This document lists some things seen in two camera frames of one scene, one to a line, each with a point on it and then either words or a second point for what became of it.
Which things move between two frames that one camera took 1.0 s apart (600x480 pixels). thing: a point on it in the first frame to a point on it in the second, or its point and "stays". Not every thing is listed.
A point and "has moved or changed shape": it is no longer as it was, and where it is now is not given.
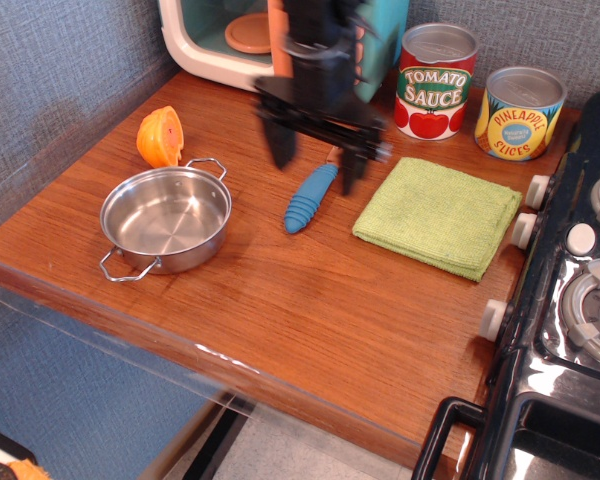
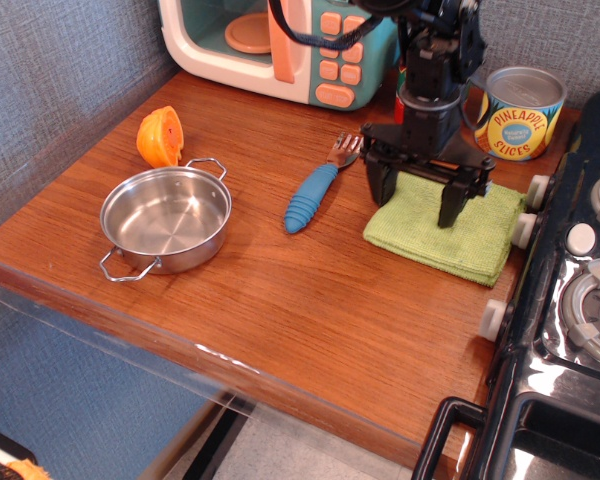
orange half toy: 160,137 stays
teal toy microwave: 226,41 stays
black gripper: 323,99 to 430,138
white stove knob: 492,319 stays
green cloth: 441,218 has moved or changed shape
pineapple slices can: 520,113 stays
